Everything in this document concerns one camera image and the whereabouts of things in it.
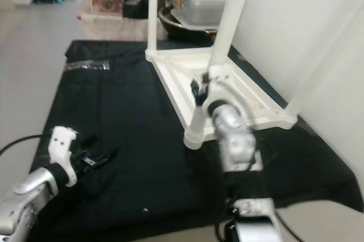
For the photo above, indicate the clear plastic container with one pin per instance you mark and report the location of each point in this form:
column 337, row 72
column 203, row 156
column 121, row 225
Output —
column 199, row 8

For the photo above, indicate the black tablecloth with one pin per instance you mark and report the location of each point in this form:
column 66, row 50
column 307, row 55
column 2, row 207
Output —
column 131, row 156

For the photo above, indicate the clear tape strip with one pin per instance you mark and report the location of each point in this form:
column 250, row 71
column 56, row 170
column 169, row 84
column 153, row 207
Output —
column 88, row 65

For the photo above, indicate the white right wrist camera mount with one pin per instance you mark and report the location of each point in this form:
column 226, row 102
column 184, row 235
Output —
column 220, row 80

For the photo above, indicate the beige fabric bench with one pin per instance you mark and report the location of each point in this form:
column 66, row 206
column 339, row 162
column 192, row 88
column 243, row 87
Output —
column 114, row 25

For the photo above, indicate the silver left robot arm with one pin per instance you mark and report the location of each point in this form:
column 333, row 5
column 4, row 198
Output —
column 28, row 202

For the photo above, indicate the white plastic table top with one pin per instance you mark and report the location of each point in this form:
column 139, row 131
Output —
column 182, row 77

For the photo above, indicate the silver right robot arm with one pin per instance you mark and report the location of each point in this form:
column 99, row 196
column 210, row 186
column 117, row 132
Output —
column 236, row 139

